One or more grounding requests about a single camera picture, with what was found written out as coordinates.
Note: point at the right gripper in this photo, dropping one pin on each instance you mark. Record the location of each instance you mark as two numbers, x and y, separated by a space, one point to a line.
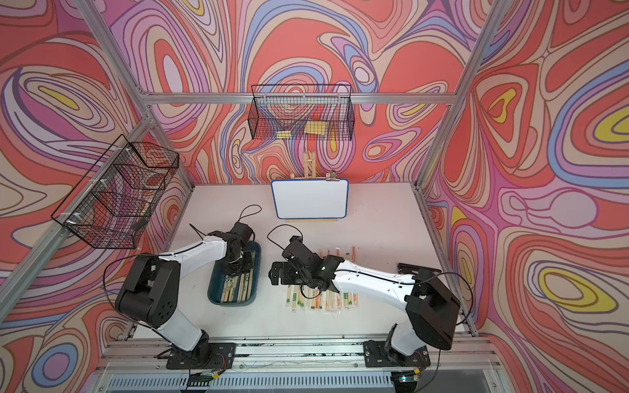
285 268

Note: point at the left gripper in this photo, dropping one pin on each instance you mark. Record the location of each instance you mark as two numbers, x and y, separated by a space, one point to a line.
249 264

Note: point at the slim panda chopstick pack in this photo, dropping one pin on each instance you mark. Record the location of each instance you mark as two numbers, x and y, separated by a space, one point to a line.
294 300

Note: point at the teal storage box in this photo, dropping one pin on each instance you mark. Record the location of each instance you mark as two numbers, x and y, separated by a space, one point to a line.
238 289

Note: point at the plain green text pack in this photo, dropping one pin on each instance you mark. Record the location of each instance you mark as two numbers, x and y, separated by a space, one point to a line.
300 299

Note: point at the twin panda chopstick pack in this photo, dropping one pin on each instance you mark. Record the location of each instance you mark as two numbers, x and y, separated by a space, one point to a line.
306 301

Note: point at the red green chopstick pack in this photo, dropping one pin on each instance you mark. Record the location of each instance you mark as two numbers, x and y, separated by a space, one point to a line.
338 296

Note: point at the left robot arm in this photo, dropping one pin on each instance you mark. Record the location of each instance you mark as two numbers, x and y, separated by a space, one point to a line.
150 292

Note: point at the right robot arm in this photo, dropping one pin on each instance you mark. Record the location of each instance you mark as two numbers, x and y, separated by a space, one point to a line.
431 308

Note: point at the metal binder clip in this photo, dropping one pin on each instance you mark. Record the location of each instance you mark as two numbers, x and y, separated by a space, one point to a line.
332 176

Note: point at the black stapler tool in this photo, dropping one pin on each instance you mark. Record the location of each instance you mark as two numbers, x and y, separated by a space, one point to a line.
403 268

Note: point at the wooden easel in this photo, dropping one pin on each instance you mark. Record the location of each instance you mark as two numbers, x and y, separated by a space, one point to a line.
309 167

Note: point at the yellow note small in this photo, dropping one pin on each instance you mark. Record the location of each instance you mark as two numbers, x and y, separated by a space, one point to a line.
283 135

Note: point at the yellow note large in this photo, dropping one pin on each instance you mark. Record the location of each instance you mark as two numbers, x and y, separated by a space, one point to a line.
316 127

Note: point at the white board blue frame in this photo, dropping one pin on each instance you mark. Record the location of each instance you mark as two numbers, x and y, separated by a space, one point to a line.
310 198

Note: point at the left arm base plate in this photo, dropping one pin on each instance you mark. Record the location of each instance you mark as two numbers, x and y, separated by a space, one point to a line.
214 356

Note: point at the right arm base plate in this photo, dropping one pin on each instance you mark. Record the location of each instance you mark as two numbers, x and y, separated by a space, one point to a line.
377 354

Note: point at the black wire basket left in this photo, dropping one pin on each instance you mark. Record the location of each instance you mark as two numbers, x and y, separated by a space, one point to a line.
113 203

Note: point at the black wire basket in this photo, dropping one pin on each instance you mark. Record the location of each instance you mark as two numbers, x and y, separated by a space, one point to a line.
113 203
287 107

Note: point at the black wire basket back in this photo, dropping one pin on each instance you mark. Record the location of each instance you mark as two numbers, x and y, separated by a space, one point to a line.
287 107

